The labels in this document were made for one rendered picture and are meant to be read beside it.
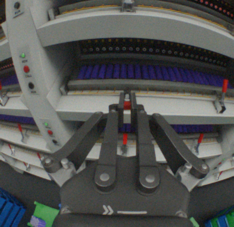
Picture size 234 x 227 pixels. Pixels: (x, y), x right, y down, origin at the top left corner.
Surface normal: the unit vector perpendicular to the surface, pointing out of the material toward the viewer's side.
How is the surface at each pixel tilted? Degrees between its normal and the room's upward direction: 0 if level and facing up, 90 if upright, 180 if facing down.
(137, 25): 110
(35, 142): 19
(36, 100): 90
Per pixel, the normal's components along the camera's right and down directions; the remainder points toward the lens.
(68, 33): -0.07, 0.82
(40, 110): -0.09, 0.59
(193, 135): -0.05, -0.57
